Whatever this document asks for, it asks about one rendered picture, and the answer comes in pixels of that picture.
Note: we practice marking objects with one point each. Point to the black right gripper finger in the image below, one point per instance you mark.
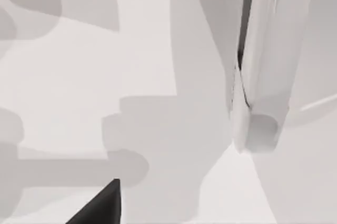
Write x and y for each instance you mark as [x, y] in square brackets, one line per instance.
[105, 208]

